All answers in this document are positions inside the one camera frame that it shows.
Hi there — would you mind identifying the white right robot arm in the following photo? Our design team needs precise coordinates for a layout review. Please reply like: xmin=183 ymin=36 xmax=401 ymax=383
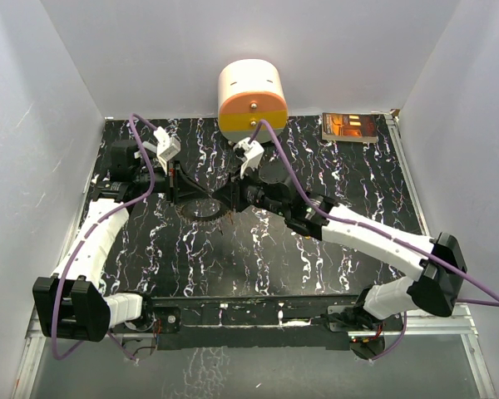
xmin=212 ymin=165 xmax=467 ymax=330

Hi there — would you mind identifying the aluminium frame rail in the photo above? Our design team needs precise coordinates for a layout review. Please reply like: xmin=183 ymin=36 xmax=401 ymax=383
xmin=385 ymin=114 xmax=432 ymax=236

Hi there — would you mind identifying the orange brown book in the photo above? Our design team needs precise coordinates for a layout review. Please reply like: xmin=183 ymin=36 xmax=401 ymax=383
xmin=322 ymin=113 xmax=378 ymax=144

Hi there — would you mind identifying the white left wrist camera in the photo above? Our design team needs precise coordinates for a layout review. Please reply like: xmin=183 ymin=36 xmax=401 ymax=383
xmin=143 ymin=126 xmax=180 ymax=174

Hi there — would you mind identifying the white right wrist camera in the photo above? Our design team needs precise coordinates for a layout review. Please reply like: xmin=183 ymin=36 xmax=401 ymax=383
xmin=234 ymin=137 xmax=264 ymax=179

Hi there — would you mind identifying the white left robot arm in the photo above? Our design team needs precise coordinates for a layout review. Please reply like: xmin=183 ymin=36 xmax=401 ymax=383
xmin=32 ymin=138 xmax=206 ymax=342

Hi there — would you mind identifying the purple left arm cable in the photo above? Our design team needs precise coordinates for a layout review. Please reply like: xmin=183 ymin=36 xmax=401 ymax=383
xmin=52 ymin=112 xmax=167 ymax=361

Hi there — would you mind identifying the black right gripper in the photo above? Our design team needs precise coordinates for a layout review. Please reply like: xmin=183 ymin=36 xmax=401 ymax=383
xmin=213 ymin=162 xmax=289 ymax=218

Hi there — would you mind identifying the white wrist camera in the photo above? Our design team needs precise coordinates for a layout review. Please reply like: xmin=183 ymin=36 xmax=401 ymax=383
xmin=234 ymin=137 xmax=264 ymax=179
xmin=143 ymin=126 xmax=180 ymax=174

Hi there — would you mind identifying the round three-drawer mini cabinet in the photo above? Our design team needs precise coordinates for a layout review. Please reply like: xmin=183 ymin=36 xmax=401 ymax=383
xmin=218 ymin=59 xmax=288 ymax=143

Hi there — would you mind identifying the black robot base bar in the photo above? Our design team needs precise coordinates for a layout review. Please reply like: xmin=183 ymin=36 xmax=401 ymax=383
xmin=148 ymin=294 xmax=403 ymax=352

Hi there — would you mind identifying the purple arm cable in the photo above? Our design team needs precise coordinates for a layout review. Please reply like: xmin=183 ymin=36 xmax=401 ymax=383
xmin=249 ymin=119 xmax=499 ymax=361
xmin=52 ymin=112 xmax=167 ymax=361

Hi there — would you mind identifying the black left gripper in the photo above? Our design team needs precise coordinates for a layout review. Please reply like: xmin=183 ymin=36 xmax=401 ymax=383
xmin=133 ymin=157 xmax=209 ymax=207

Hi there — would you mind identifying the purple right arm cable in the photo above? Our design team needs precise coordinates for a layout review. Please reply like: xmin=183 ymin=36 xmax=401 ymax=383
xmin=249 ymin=119 xmax=499 ymax=361

